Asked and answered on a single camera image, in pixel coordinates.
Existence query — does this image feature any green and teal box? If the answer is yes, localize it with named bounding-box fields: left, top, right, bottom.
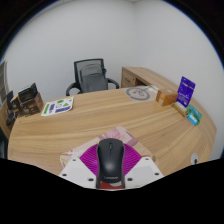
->
left=186, top=104, right=203, bottom=127

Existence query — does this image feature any grey mesh office chair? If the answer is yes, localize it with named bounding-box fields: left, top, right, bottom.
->
left=65, top=58, right=120, bottom=97

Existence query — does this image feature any white sheet with coloured print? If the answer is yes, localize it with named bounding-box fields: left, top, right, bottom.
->
left=40, top=95, right=75, bottom=118

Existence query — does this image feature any black computer mouse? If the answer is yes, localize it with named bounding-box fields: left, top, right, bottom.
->
left=95, top=138, right=126, bottom=190

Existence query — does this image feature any small orange box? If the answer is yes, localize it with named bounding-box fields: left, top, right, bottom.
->
left=155, top=88, right=179, bottom=107

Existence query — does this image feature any wooden shelf unit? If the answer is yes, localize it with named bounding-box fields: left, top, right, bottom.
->
left=0, top=59, right=11, bottom=141

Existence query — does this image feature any purple card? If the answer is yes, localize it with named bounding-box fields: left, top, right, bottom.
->
left=175, top=75, right=197, bottom=108

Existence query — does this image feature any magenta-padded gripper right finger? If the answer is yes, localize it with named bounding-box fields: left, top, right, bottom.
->
left=122, top=143, right=165, bottom=189

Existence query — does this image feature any white round cable grommet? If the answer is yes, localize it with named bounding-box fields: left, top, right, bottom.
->
left=190, top=152, right=200, bottom=165

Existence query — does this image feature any wide brown cardboard box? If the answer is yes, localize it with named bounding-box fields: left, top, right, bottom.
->
left=19, top=92, right=45, bottom=117

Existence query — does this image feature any black cardboard box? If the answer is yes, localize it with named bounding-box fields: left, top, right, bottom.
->
left=17, top=82, right=38, bottom=103

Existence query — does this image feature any cartoon print mouse pad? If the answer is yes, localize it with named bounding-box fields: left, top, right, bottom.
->
left=59, top=125, right=157, bottom=190

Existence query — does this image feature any wooden card stand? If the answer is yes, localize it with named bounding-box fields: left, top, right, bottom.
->
left=171, top=100, right=189, bottom=118

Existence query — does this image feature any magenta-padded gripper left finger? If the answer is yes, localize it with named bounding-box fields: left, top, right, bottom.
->
left=58, top=143, right=101, bottom=190

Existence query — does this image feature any wooden side cabinet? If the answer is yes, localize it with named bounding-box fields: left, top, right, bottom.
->
left=120, top=66, right=183, bottom=93

